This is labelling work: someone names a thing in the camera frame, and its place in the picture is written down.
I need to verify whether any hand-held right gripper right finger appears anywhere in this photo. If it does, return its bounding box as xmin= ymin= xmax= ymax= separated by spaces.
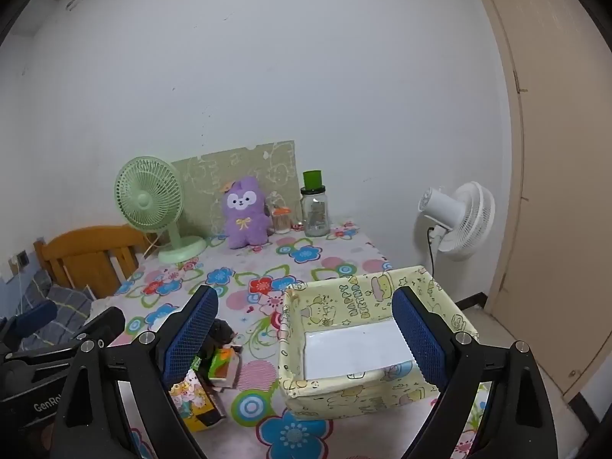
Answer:
xmin=391 ymin=287 xmax=561 ymax=459

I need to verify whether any wooden headboard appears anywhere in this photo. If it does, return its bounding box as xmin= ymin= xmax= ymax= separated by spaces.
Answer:
xmin=33 ymin=226 xmax=154 ymax=297

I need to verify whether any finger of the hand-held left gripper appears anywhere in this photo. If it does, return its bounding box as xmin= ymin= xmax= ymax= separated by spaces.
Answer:
xmin=10 ymin=307 xmax=126 ymax=361
xmin=0 ymin=300 xmax=59 ymax=346

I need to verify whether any yellow printed fabric storage box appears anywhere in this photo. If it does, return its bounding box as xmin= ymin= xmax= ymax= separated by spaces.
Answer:
xmin=278 ymin=265 xmax=479 ymax=419

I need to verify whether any white card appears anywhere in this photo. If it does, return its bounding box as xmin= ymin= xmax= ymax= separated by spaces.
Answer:
xmin=303 ymin=319 xmax=417 ymax=379

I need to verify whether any yellow printed packet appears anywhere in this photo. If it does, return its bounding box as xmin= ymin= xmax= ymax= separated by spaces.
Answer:
xmin=169 ymin=368 xmax=228 ymax=433

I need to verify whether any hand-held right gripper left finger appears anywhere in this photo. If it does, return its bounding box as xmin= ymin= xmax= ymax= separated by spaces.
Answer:
xmin=55 ymin=285 xmax=220 ymax=459

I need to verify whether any grey plaid cloth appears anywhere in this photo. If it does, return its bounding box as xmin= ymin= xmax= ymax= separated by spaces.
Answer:
xmin=0 ymin=270 xmax=94 ymax=350

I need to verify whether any green and orange tissue pack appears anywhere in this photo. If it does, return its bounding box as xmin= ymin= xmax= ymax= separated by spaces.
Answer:
xmin=208 ymin=347 xmax=241 ymax=384

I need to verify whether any purple plush toy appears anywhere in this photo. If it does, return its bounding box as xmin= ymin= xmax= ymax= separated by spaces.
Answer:
xmin=221 ymin=176 xmax=271 ymax=249

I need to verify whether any white fan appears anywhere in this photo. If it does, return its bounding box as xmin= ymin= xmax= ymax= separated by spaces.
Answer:
xmin=418 ymin=182 xmax=495 ymax=261

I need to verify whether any grey drawstring pouch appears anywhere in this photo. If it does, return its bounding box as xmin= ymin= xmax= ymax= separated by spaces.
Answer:
xmin=198 ymin=318 xmax=236 ymax=361

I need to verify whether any clear glass cup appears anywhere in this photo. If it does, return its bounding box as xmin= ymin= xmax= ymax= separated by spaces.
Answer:
xmin=270 ymin=192 xmax=292 ymax=235

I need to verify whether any glass jar with green lid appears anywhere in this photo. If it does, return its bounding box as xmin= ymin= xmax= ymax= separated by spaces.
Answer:
xmin=300 ymin=169 xmax=332 ymax=237

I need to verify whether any floral tablecloth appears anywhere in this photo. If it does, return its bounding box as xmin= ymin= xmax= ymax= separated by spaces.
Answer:
xmin=83 ymin=222 xmax=493 ymax=459

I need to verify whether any green patterned board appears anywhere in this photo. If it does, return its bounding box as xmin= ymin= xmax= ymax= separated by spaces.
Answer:
xmin=171 ymin=140 xmax=297 ymax=237

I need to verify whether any beige door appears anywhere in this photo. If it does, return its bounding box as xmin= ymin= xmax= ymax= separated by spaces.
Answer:
xmin=464 ymin=0 xmax=612 ymax=402

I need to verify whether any green desk fan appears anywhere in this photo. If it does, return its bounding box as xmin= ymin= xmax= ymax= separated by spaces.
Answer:
xmin=114 ymin=155 xmax=207 ymax=265

